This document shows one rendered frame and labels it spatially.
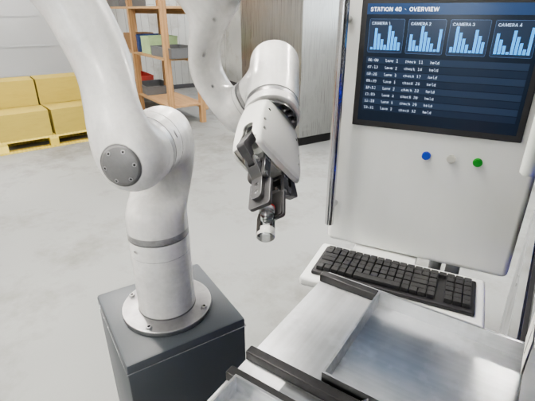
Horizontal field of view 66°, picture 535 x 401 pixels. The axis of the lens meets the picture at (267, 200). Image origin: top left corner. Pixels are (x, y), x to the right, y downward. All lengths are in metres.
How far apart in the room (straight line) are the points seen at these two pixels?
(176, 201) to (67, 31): 0.33
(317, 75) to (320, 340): 4.15
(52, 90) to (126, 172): 5.04
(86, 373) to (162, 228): 1.40
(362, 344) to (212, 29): 0.61
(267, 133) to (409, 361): 0.49
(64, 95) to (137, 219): 5.00
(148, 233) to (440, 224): 0.77
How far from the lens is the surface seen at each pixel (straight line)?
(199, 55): 0.69
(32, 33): 8.16
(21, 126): 5.34
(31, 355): 2.31
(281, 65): 0.67
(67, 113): 5.39
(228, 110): 0.70
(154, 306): 0.89
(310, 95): 4.79
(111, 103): 0.72
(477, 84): 1.10
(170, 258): 0.83
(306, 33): 4.66
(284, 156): 0.56
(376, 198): 1.21
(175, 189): 0.82
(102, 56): 0.74
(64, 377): 2.14
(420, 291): 1.09
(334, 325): 0.87
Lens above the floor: 1.45
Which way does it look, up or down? 25 degrees down
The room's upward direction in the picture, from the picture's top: straight up
